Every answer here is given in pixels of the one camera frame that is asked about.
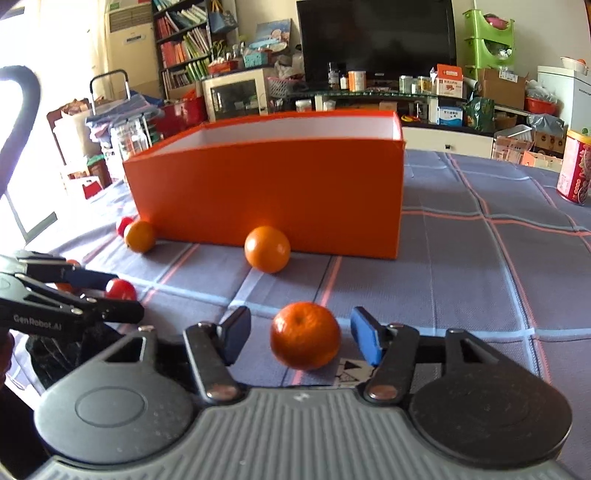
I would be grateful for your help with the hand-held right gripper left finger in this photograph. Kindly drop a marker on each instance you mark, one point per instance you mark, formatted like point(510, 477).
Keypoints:
point(236, 334)

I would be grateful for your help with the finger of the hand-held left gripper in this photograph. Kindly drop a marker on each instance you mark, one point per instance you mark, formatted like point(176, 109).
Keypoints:
point(87, 277)
point(120, 311)

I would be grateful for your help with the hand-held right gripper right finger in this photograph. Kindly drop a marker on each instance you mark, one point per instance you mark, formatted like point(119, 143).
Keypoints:
point(367, 337)

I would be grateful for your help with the red cherry tomato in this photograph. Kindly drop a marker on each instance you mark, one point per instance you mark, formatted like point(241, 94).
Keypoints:
point(121, 290)
point(122, 227)
point(74, 263)

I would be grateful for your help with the orange tangerine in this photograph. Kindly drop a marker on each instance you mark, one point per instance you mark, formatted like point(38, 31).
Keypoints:
point(304, 334)

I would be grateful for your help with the orange cardboard box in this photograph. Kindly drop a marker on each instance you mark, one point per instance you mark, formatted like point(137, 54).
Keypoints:
point(277, 184)

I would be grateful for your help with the white printed card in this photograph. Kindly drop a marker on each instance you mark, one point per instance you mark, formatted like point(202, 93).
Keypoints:
point(351, 371)

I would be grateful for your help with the dark mesh cloth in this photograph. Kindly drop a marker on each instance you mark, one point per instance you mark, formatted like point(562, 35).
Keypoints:
point(60, 360)

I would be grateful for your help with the round orange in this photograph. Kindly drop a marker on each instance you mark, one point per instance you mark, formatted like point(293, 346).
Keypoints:
point(267, 249)
point(140, 236)

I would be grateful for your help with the blue plaid tablecloth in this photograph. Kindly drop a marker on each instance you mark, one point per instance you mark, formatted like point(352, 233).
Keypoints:
point(438, 277)

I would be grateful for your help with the clear glass jars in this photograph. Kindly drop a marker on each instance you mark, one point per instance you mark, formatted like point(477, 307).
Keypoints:
point(131, 138)

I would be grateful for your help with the red bag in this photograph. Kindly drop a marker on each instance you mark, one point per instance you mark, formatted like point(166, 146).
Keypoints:
point(184, 115)

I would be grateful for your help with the white TV cabinet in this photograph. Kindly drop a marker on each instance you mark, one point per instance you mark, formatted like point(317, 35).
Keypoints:
point(461, 138)

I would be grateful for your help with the white standing air conditioner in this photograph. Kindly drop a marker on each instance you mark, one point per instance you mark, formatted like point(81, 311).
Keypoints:
point(131, 50)

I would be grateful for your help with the blue and white carton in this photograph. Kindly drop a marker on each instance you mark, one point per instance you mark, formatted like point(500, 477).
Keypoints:
point(450, 116)

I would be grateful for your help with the orange patterned gift box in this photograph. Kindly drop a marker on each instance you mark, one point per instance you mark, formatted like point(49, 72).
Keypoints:
point(540, 160)

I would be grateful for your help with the green foil bag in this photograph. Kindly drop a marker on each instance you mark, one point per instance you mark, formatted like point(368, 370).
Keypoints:
point(479, 115)

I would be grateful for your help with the dark bookshelf with books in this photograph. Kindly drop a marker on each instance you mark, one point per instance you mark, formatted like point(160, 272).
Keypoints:
point(182, 46)

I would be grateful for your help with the pink plastic basket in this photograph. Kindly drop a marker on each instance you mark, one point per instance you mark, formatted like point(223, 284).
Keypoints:
point(281, 86)

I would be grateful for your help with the white jar with orange label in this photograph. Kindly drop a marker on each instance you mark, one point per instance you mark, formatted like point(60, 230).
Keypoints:
point(357, 81)

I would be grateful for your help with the orange and white carton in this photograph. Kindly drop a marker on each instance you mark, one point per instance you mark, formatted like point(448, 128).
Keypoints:
point(450, 83)

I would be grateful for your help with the red can with yellow lid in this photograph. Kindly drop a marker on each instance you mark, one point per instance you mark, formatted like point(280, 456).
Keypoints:
point(577, 170)

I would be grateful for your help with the brown cardboard box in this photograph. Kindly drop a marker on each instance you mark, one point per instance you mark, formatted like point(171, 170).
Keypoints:
point(501, 90)

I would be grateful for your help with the red plastic basin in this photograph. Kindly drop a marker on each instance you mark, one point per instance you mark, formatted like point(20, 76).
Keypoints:
point(540, 105)

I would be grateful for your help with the blue tote bag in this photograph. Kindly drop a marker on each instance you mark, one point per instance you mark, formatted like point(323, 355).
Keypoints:
point(222, 21)

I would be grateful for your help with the black television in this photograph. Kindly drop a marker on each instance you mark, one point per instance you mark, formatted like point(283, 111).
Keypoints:
point(376, 37)

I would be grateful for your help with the framed picture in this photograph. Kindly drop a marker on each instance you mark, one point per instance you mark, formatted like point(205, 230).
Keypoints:
point(274, 32)

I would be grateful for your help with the green plastic rack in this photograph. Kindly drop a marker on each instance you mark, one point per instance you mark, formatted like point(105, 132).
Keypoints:
point(475, 50)

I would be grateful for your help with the white chest freezer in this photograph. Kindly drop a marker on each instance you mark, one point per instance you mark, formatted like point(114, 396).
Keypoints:
point(572, 97)

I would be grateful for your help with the white pot with lid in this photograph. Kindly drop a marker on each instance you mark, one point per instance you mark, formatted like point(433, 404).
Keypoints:
point(575, 64)

